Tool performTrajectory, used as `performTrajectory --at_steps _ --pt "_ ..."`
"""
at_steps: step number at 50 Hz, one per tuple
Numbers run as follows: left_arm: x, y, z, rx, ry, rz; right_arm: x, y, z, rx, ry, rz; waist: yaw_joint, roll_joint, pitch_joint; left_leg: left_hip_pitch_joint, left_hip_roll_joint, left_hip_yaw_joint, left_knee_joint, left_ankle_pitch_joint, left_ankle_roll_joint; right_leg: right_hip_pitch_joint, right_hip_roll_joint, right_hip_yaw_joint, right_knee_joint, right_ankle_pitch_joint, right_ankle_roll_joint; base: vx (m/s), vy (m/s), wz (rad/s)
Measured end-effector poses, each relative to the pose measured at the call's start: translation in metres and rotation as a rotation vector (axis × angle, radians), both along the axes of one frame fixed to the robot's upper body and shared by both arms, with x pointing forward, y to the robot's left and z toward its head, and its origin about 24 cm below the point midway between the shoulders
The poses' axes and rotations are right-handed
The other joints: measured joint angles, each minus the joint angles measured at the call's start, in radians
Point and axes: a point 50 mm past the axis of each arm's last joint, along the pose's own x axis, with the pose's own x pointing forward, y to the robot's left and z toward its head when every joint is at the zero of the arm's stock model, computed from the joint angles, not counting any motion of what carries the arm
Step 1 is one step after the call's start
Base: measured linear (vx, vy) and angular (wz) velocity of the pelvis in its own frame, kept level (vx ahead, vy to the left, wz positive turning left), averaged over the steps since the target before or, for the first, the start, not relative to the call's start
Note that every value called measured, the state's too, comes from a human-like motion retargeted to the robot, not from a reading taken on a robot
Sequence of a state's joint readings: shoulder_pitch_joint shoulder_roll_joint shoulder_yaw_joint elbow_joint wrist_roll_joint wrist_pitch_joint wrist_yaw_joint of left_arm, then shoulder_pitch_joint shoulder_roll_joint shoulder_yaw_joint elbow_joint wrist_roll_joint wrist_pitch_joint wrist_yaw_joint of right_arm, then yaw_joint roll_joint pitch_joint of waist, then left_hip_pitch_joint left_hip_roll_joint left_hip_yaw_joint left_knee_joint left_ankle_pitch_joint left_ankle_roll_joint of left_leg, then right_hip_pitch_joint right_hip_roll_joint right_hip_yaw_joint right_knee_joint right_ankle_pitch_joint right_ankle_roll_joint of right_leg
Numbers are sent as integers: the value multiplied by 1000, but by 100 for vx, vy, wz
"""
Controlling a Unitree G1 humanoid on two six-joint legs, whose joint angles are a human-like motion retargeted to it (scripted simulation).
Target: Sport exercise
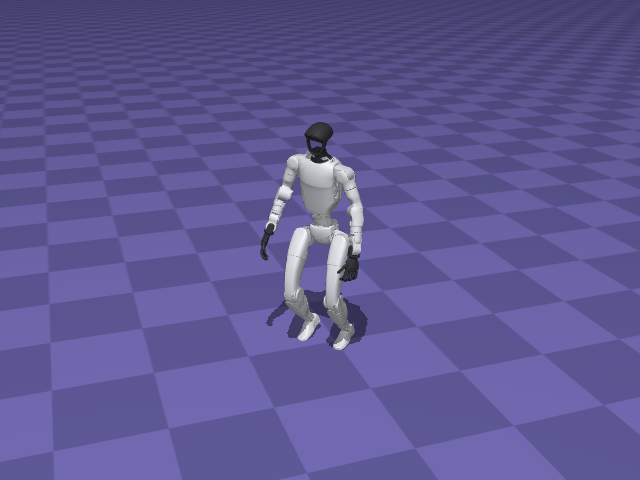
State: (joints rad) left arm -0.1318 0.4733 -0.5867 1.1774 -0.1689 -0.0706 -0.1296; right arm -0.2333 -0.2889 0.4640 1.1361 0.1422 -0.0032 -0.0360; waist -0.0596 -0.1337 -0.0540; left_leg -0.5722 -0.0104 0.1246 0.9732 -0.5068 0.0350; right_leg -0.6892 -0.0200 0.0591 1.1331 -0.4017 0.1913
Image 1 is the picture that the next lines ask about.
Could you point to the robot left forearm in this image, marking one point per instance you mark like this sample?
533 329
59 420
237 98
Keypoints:
356 225

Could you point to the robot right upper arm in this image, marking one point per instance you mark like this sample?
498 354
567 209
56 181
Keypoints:
289 176

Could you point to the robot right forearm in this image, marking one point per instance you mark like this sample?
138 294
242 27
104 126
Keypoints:
276 211

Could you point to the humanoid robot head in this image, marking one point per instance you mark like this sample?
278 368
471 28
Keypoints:
320 132

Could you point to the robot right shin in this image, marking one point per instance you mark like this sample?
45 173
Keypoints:
301 308

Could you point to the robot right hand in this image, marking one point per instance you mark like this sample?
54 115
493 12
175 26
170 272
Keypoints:
268 232

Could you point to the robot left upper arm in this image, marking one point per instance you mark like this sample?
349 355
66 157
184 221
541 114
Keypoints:
346 177

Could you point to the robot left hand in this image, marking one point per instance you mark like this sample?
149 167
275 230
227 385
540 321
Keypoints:
350 267

